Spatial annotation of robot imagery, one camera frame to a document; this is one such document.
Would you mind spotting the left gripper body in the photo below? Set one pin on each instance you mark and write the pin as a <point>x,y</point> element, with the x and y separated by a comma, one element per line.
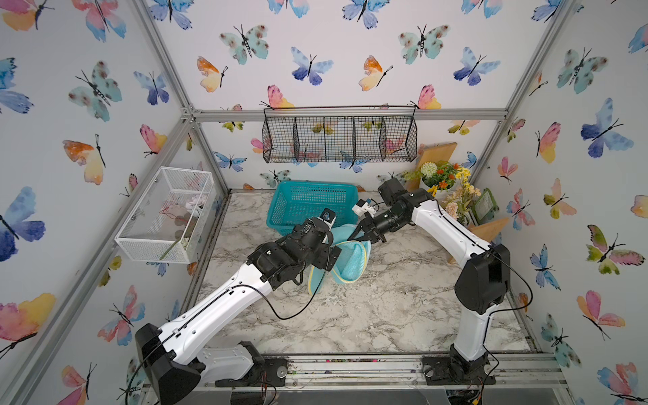
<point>321,258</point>

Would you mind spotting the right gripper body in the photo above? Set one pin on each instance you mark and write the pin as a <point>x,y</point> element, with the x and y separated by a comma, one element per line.
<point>380,225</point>

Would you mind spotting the teal mesh laundry bag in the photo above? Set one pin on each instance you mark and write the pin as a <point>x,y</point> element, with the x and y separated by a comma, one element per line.
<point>353,259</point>

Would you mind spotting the white pot yellow pink flowers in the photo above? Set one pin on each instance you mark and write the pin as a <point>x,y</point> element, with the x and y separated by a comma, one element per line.
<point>460,198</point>

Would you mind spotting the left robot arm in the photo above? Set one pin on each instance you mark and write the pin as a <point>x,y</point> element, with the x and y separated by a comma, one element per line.
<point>176,357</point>

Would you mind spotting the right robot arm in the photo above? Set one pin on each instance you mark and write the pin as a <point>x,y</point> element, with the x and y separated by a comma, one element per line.
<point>485,278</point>

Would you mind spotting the teal plastic basket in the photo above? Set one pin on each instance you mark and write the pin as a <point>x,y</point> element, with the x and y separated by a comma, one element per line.
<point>294,202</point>

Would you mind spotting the white pot orange flowers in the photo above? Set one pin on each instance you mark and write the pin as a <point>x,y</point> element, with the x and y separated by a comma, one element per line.
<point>438,176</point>

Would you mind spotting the green framed small board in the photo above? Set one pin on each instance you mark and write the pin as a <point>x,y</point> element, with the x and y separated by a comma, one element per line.
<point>484,208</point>

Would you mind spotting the wooden zigzag shelf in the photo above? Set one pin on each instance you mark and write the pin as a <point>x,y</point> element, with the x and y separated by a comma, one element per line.
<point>443,152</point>

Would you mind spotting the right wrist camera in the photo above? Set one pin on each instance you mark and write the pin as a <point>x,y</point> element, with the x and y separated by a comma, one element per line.
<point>363,207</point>

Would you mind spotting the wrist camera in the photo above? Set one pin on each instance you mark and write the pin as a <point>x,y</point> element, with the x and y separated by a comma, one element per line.
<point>328,217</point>
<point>363,207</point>

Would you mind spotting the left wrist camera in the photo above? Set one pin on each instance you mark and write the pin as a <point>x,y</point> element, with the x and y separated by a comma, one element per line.
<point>328,217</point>

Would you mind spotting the black wire wall basket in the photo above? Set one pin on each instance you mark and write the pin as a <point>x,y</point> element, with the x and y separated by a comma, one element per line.
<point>344,134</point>

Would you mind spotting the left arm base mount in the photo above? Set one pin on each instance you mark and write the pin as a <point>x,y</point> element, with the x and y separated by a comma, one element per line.
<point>245,366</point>

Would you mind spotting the white mesh wall box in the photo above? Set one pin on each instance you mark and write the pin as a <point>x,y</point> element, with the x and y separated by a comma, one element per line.
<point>166,223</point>

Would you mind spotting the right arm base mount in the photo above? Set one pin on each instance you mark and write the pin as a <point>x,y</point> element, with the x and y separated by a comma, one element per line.
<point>453,369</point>

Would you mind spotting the aluminium front rail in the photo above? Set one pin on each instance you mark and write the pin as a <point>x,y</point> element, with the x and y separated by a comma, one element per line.
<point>368,371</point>

